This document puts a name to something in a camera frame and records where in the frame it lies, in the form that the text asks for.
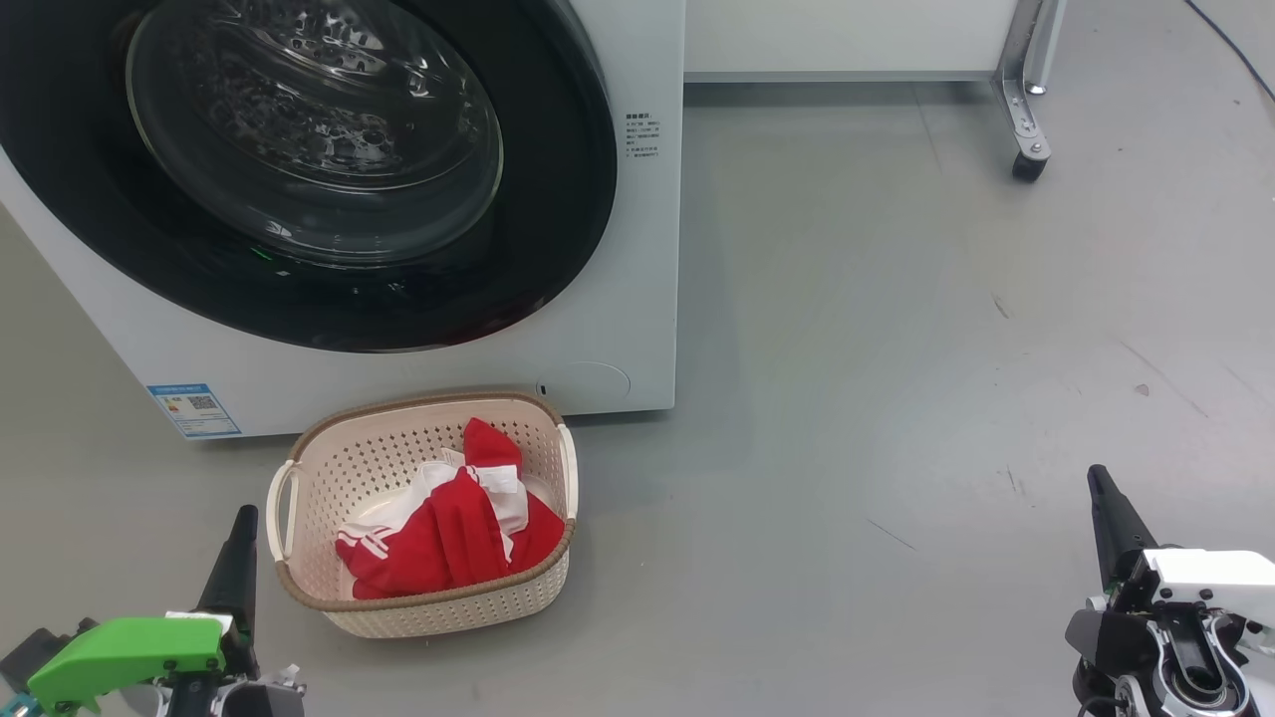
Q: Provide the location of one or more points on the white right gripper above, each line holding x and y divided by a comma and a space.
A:
1215, 583

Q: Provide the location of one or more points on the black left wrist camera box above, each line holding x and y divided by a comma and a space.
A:
40, 652

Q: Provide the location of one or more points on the white washing machine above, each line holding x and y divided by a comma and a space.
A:
637, 299

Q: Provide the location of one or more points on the cream perforated laundry basket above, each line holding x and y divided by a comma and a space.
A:
349, 478

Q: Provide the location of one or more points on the blue energy label sticker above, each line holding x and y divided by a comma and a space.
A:
194, 410

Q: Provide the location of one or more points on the red and white garment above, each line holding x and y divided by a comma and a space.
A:
448, 548

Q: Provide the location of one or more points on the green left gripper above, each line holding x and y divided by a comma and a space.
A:
129, 652

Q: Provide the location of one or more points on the round black glass washer door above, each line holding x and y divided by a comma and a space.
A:
558, 249

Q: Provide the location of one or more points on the white board on caster frame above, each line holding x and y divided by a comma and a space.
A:
847, 35

